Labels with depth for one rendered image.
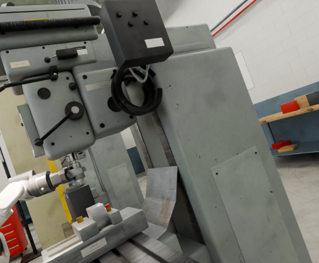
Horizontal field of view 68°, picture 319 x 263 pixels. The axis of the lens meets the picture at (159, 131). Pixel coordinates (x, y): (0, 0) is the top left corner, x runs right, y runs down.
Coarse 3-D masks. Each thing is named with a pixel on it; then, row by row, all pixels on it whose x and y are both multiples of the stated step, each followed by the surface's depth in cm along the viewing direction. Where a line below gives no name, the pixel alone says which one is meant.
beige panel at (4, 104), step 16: (0, 96) 240; (16, 96) 246; (0, 112) 237; (16, 112) 243; (0, 128) 235; (16, 128) 241; (16, 144) 238; (16, 160) 236; (32, 160) 242; (48, 160) 248; (32, 208) 234; (48, 208) 241; (64, 208) 247; (48, 224) 238; (48, 240) 236
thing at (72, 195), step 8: (80, 184) 137; (64, 192) 141; (72, 192) 129; (80, 192) 131; (88, 192) 133; (72, 200) 128; (80, 200) 130; (88, 200) 132; (72, 208) 128; (80, 208) 129; (72, 216) 139; (88, 216) 130
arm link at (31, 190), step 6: (24, 174) 95; (30, 174) 95; (36, 174) 95; (12, 180) 94; (18, 180) 94; (24, 180) 95; (30, 180) 92; (24, 186) 92; (30, 186) 91; (24, 192) 91; (30, 192) 92; (36, 192) 92; (24, 198) 93; (30, 198) 97
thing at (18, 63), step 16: (32, 48) 87; (48, 48) 90; (64, 48) 92; (80, 48) 95; (16, 64) 84; (32, 64) 86; (48, 64) 88; (64, 64) 91; (80, 64) 95; (16, 80) 88
